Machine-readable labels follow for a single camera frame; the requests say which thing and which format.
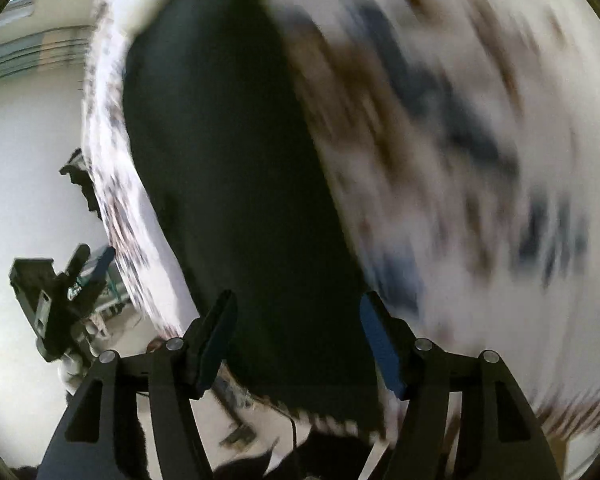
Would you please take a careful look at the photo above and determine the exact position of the black cable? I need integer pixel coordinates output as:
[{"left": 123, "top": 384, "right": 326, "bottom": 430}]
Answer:
[{"left": 287, "top": 407, "right": 302, "bottom": 480}]

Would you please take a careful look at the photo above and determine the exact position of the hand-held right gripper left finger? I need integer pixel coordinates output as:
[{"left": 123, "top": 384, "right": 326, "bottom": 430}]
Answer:
[{"left": 40, "top": 289, "right": 238, "bottom": 480}]

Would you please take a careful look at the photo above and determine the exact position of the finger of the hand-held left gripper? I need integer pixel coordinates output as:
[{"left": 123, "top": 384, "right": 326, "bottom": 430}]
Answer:
[
  {"left": 65, "top": 244, "right": 92, "bottom": 282},
  {"left": 77, "top": 246, "right": 117, "bottom": 312}
]

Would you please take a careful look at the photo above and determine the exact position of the dark green cloth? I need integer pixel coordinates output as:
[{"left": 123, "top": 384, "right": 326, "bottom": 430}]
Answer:
[{"left": 121, "top": 0, "right": 387, "bottom": 442}]

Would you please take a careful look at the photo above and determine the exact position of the white floral blanket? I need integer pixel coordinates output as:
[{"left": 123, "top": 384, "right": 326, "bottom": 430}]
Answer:
[{"left": 80, "top": 0, "right": 600, "bottom": 463}]

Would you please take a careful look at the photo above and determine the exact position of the person's left hand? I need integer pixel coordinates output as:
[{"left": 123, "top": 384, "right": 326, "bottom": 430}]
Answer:
[{"left": 57, "top": 321, "right": 106, "bottom": 393}]

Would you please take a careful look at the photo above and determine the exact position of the black object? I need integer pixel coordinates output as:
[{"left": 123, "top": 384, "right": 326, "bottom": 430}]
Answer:
[{"left": 59, "top": 147, "right": 102, "bottom": 222}]

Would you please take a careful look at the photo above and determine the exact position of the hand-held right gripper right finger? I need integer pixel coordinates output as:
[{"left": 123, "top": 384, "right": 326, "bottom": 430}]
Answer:
[{"left": 358, "top": 290, "right": 564, "bottom": 480}]

